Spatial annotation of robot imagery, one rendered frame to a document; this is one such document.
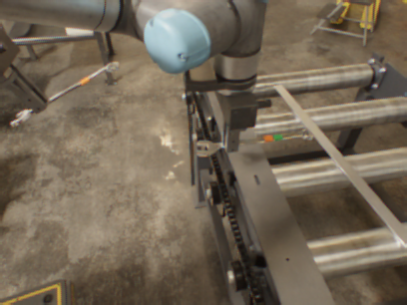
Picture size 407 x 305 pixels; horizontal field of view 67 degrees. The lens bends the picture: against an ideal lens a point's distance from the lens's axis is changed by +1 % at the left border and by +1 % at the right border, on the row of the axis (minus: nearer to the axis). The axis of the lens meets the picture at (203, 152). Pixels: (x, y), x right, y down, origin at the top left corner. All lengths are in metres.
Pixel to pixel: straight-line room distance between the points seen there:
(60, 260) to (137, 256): 0.45
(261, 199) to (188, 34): 0.43
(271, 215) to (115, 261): 1.41
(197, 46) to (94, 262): 1.73
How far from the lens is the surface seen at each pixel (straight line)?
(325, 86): 1.68
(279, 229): 0.66
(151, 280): 1.88
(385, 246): 1.05
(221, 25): 0.42
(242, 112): 0.52
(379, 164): 1.26
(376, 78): 1.85
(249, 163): 0.76
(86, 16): 0.44
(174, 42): 0.38
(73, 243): 2.11
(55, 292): 1.63
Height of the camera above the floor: 1.72
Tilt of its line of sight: 46 degrees down
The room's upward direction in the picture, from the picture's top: straight up
